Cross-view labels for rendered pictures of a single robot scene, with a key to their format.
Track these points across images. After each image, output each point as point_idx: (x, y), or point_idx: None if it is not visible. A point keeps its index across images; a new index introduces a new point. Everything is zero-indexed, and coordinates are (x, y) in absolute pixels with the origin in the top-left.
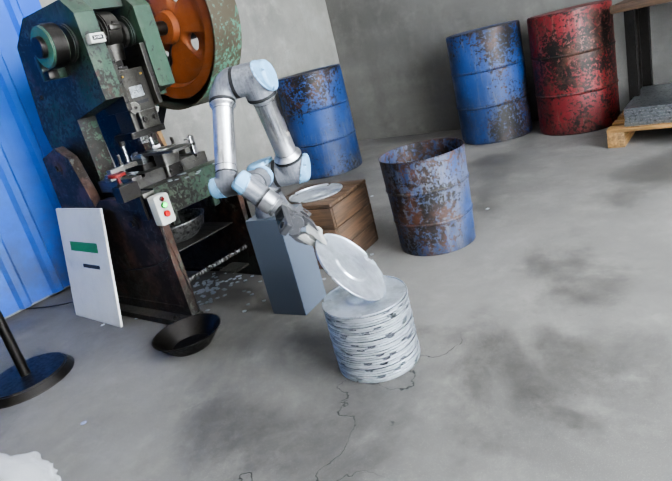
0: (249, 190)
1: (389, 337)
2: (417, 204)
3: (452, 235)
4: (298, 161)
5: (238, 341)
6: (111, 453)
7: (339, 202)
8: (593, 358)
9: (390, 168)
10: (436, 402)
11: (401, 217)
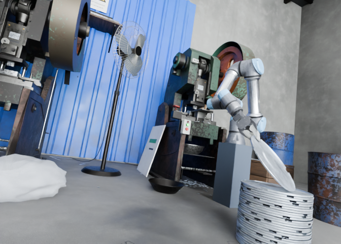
0: (226, 97)
1: (286, 220)
2: (330, 183)
3: None
4: (259, 117)
5: (186, 199)
6: (92, 198)
7: None
8: None
9: (315, 155)
10: None
11: (314, 189)
